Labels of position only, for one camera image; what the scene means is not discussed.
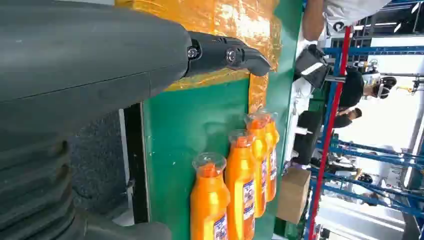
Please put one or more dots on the red pole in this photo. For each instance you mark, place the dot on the red pole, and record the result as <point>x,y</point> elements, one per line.
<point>328,132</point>

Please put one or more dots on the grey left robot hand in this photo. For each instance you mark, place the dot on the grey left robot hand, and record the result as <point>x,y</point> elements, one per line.
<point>82,56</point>

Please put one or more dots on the blue metal rack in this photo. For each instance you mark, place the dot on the blue metal rack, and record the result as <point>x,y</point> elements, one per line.
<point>364,50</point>

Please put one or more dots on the person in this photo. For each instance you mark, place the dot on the person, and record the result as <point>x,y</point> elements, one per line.
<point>352,87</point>
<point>348,10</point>
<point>344,119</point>

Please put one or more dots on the green mat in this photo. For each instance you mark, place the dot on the green mat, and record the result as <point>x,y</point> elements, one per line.
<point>185,126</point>

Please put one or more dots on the white desk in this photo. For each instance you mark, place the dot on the white desk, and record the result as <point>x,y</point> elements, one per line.
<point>298,96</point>

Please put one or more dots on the orange drink bottle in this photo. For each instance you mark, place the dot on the orange drink bottle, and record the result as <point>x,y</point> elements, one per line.
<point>260,149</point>
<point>273,155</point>
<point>208,198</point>
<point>240,172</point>

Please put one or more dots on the cardboard box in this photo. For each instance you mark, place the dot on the cardboard box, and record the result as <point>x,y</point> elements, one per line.
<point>293,195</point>

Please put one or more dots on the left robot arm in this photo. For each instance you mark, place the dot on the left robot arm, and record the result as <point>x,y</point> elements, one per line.
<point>30,192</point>

